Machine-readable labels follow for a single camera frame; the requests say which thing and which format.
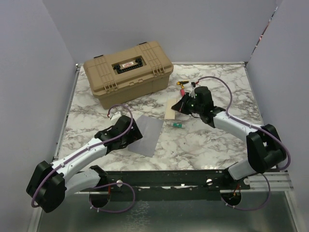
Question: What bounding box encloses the grey translucent envelope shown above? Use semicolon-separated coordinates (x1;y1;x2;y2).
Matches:
128;115;164;157

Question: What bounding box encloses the cream letter card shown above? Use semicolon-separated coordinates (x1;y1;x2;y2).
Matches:
164;98;177;120

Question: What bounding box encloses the tan plastic toolbox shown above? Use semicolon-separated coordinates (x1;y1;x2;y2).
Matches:
83;41;174;109

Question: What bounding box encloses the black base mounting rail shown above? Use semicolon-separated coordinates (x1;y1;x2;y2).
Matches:
79;169;252;202

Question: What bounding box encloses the green white glue stick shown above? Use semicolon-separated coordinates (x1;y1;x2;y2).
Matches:
169;122;185;129

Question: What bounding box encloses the aluminium frame rail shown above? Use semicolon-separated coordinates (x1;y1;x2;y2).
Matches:
27;63;82;232

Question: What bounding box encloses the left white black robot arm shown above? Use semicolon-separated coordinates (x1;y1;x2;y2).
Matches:
26;116;143;213

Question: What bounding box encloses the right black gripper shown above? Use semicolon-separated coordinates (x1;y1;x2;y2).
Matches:
172;92;203;115

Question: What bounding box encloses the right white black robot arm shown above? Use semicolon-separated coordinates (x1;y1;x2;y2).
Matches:
171;87;287;189

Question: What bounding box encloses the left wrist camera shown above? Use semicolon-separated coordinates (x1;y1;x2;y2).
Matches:
110;111;123;124

